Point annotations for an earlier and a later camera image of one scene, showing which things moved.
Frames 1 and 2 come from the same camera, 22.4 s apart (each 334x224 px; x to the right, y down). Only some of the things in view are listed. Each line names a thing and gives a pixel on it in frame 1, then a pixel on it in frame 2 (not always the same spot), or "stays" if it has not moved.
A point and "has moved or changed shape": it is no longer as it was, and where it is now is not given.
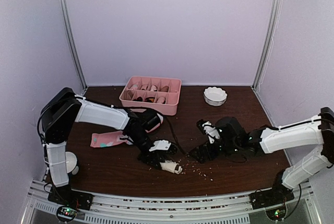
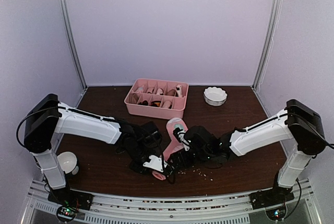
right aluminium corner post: [271, 32] stays
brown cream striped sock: [168, 165] has moved or changed shape
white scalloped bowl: [214, 96] stays
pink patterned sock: [109, 139] has moved or changed shape
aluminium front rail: [228, 209] stays
